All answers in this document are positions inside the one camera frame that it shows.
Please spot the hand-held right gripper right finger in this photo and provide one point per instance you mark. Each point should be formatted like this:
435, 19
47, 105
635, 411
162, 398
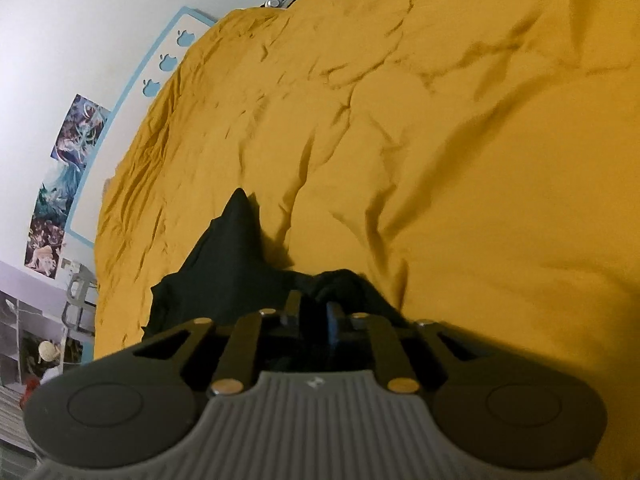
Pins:
333, 326

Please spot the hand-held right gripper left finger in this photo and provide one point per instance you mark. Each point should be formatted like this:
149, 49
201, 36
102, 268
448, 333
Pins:
295, 312

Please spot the black garment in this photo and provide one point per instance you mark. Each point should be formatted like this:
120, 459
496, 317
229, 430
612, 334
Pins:
225, 270

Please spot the yellow blanket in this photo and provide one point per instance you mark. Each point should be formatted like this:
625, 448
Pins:
400, 135

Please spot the grey chair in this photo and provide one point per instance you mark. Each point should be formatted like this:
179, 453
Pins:
77, 300

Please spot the white headboard with blue trim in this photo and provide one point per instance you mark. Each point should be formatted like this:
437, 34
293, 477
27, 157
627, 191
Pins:
106, 162

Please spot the doll with white hat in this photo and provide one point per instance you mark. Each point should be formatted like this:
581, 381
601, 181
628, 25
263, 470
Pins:
49, 352

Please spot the lavender shelf unit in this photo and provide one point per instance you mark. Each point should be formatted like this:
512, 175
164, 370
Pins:
20, 320

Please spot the red bag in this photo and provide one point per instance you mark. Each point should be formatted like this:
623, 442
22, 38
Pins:
29, 394

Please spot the pale figure anime wall poster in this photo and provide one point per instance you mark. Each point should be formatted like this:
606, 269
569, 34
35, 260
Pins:
44, 247

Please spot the purple anime wall poster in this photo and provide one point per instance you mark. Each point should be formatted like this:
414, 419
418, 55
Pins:
80, 130

